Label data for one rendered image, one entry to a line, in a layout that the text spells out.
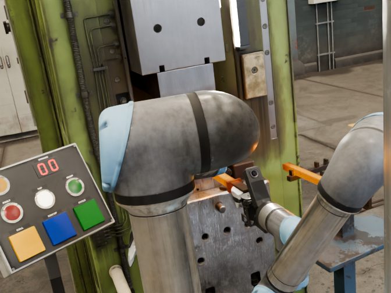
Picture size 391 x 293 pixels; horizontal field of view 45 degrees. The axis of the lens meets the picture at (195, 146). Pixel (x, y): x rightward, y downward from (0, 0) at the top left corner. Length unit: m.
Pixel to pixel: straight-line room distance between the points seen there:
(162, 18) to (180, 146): 0.98
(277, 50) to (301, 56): 6.82
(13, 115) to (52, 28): 5.30
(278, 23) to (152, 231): 1.37
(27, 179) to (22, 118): 5.48
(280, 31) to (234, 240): 0.82
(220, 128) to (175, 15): 0.99
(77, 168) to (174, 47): 0.50
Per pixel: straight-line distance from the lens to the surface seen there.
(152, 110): 0.62
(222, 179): 1.51
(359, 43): 9.40
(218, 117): 0.62
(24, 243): 1.38
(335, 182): 0.92
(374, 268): 2.93
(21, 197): 1.42
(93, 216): 1.46
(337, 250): 1.81
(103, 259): 1.88
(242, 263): 1.84
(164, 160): 0.61
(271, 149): 1.96
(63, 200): 1.45
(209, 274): 1.80
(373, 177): 0.92
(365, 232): 1.92
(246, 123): 0.65
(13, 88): 6.84
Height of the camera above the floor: 1.59
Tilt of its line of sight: 18 degrees down
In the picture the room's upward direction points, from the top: 8 degrees counter-clockwise
